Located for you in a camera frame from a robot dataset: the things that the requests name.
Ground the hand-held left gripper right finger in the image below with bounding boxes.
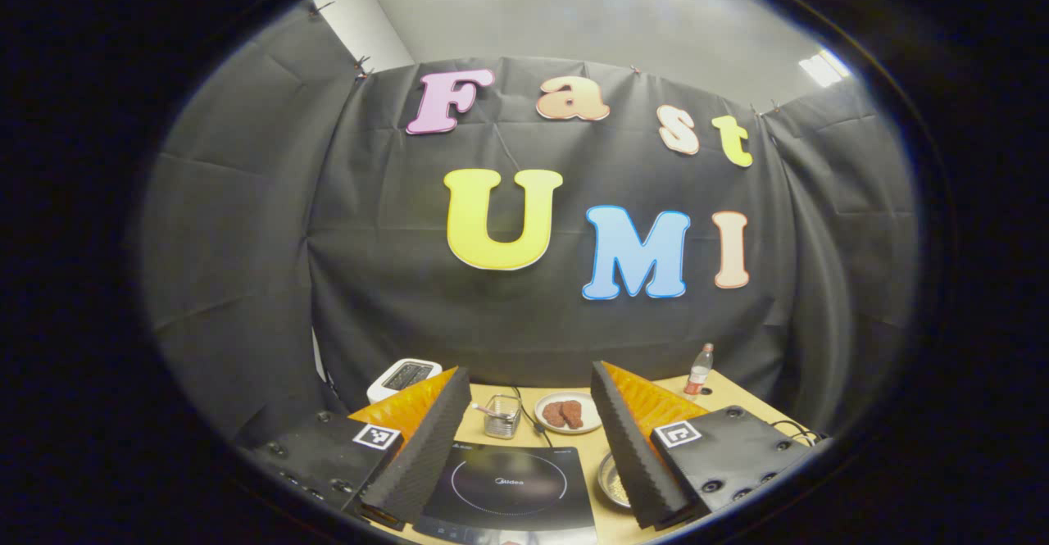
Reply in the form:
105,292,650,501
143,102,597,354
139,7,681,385
590,361,824,529

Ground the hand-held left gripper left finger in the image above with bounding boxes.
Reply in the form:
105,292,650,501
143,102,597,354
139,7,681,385
238,366,472,529

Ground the steel pot with black handle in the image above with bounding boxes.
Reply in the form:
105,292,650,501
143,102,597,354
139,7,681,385
597,451,632,509

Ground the black induction cooktop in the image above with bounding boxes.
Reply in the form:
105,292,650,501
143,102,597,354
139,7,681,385
412,444,599,545

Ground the round white plate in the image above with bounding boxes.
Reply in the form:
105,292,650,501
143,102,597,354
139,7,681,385
534,392,603,435

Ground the white toaster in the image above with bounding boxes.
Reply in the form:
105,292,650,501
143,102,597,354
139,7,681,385
366,358,443,405

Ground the clear plastic water bottle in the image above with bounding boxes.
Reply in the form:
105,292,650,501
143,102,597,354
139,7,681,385
684,343,715,399

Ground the small ceiling light panel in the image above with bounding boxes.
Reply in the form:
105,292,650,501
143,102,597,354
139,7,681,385
799,49,853,89

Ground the wire mesh basket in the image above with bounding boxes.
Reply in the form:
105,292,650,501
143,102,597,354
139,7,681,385
484,395,522,439

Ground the black power cable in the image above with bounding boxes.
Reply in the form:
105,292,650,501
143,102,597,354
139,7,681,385
512,387,550,447

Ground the thin black cable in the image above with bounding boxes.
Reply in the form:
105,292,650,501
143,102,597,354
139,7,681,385
766,420,820,443

